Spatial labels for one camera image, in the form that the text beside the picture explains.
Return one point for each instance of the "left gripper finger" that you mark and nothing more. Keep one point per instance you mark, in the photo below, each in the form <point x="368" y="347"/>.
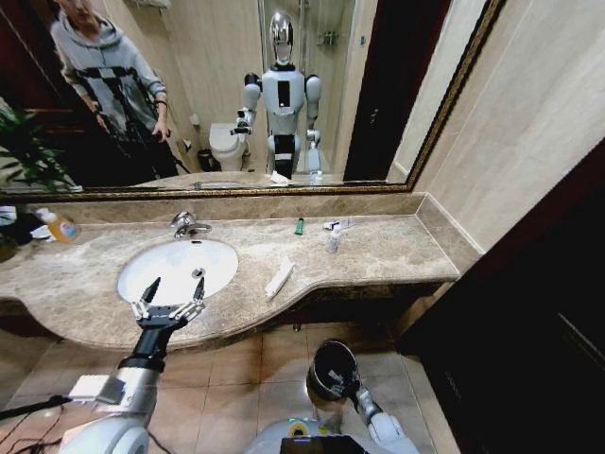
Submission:
<point x="196" y="302"/>
<point x="144" y="306"/>

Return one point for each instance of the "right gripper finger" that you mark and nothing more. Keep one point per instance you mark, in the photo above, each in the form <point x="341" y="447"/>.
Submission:
<point x="336" y="377"/>

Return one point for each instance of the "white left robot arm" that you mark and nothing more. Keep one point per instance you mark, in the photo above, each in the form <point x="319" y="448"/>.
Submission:
<point x="118" y="425"/>

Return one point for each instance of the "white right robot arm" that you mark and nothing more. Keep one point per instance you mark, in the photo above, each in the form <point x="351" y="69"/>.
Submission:
<point x="385" y="428"/>

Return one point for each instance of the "chrome sink drain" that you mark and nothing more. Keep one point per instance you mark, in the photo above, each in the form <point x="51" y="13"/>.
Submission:
<point x="198" y="272"/>

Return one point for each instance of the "white oval sink basin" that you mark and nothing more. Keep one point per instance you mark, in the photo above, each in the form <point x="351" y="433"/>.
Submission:
<point x="177" y="269"/>

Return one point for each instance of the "chrome sink faucet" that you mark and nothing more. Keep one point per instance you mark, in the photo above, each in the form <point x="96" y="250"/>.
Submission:
<point x="186" y="223"/>

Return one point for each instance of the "white robot front shell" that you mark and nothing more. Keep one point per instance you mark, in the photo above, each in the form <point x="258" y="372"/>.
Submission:
<point x="307" y="437"/>

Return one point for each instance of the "orange liquid soap bottle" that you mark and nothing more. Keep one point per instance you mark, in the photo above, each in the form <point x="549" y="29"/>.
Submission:
<point x="61" y="229"/>

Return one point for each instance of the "small green tube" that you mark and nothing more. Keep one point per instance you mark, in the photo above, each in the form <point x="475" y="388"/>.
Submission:
<point x="299" y="227"/>

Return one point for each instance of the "small white bottle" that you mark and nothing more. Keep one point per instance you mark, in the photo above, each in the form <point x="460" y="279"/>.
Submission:
<point x="334" y="242"/>

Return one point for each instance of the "black pouch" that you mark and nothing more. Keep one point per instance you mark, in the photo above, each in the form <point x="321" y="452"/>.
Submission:
<point x="21" y="227"/>

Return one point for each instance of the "dark wooden door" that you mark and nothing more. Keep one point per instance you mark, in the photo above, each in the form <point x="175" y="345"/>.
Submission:
<point x="520" y="331"/>

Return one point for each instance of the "green leafy plant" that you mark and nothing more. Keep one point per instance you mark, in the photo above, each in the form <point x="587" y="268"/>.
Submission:
<point x="28" y="151"/>

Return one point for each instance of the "gold framed wall mirror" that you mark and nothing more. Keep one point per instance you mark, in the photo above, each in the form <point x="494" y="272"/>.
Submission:
<point x="331" y="94"/>

